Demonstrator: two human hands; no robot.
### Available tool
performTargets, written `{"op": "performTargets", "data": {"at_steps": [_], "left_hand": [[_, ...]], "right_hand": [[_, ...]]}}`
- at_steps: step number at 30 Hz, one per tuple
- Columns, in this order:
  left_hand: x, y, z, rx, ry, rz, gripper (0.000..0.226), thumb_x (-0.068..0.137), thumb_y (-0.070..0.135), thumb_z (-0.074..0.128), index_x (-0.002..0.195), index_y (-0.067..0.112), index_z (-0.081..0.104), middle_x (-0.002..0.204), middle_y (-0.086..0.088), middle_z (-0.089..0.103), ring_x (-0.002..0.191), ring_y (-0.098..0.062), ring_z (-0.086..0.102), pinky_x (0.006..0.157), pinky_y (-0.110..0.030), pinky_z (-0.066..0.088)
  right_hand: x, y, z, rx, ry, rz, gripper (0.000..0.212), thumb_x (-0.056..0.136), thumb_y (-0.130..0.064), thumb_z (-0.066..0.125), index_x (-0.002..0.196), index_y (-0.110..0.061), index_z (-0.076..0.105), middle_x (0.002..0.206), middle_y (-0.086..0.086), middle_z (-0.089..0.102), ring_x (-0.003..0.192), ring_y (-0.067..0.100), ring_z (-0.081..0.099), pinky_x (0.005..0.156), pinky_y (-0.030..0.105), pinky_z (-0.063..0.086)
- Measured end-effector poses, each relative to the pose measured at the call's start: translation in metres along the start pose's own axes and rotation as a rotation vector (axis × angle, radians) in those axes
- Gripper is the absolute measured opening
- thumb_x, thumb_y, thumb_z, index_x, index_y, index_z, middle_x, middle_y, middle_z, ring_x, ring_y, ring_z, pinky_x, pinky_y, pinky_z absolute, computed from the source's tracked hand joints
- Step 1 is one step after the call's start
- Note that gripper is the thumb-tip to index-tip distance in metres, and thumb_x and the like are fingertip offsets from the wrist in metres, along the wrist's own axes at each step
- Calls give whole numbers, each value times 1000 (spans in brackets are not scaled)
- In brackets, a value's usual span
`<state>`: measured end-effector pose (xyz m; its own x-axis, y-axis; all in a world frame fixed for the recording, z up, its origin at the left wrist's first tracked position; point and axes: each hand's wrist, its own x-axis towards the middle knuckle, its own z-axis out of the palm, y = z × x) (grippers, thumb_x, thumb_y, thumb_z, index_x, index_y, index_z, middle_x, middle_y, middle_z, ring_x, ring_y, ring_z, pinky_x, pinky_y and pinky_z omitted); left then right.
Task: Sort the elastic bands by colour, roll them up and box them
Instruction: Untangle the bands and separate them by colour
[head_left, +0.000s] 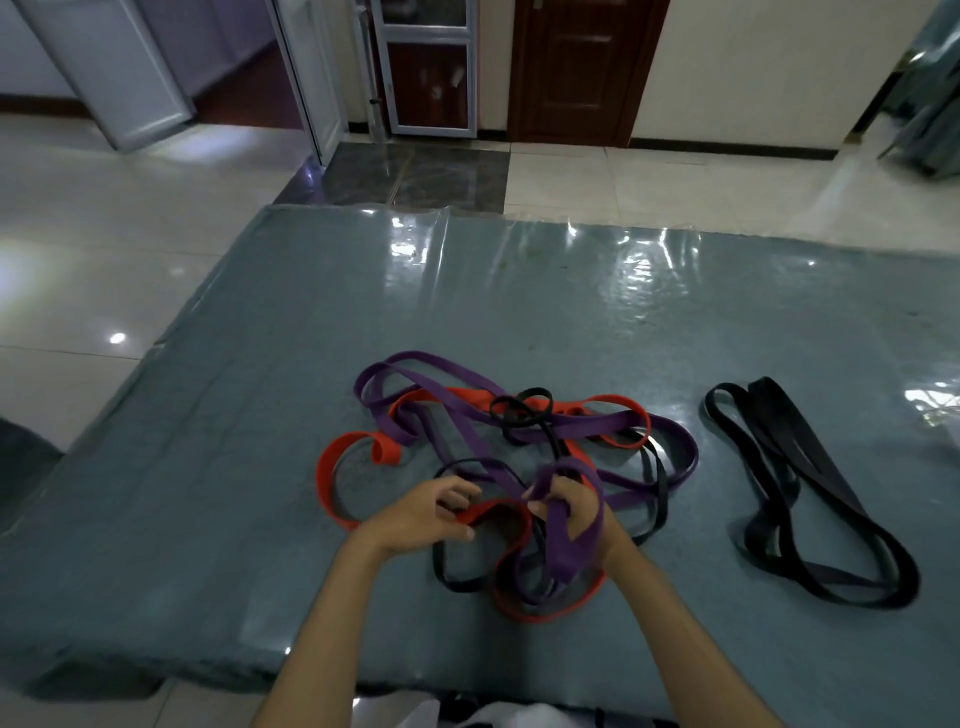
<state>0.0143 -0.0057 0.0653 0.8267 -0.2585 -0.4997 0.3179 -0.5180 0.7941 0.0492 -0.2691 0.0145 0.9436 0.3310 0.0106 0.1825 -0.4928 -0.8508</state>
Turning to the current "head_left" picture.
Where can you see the person's left hand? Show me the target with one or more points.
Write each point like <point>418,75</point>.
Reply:
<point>409,517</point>

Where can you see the person's right hand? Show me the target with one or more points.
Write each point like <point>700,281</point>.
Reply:
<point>577,517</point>

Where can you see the red resistance band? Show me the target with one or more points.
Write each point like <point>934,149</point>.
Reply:
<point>330,472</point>

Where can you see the narrow black resistance band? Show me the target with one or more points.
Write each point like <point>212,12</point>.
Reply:
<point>504,412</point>

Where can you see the purple band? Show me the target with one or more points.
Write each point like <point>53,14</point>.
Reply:
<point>442,367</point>

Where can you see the wide black resistance band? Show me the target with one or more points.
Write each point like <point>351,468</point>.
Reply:
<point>802,439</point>

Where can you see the person's right forearm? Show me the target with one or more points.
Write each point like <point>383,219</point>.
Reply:
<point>690,652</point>

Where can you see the person's left forearm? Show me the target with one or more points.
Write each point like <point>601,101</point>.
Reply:
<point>315,652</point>

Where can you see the person's white shirt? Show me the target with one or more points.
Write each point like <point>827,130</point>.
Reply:
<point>517,716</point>

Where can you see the teal felt table cover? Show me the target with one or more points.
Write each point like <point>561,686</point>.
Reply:
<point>262,375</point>

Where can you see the white framed glass door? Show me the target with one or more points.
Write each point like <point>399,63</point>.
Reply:
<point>424,82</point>

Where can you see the dark brown wooden door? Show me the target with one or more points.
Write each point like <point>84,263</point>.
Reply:
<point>585,75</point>

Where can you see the narrow white door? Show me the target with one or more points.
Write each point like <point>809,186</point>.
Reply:
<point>315,75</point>

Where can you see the white open door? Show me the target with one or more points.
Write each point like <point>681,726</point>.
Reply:
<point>112,67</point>

